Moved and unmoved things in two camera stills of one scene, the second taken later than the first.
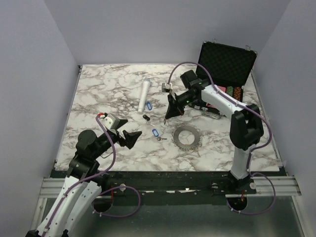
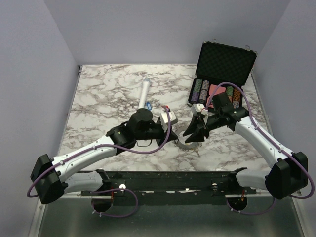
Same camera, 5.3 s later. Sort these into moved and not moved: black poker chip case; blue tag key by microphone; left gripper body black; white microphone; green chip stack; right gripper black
Moved: left gripper body black; right gripper black
Not moved: green chip stack; black poker chip case; white microphone; blue tag key by microphone
